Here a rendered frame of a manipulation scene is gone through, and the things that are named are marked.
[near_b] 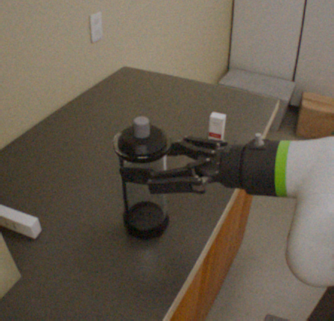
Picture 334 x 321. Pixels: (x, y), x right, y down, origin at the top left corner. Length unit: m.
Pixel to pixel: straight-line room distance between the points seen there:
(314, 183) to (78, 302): 0.47
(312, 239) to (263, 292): 1.42
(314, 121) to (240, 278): 1.56
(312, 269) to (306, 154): 0.17
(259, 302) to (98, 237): 1.18
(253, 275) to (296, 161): 1.42
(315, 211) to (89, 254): 0.48
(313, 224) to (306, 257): 0.04
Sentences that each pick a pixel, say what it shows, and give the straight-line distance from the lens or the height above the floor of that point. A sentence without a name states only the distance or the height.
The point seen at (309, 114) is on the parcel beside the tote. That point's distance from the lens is 2.93.
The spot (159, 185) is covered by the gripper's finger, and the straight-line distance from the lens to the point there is 0.59.
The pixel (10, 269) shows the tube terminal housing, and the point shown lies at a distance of 0.73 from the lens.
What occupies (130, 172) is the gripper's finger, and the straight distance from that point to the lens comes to 0.65.
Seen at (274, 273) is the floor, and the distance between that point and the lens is 1.95.
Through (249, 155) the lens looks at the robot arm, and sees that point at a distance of 0.55.
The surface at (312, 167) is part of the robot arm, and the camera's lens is 0.52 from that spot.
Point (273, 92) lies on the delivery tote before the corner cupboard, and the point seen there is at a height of 0.32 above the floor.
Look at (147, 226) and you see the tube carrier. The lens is 0.75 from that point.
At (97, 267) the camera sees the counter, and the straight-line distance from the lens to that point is 0.75.
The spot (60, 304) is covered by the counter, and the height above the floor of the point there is 0.94.
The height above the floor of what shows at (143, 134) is 1.19.
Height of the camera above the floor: 1.54
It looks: 36 degrees down
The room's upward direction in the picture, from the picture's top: straight up
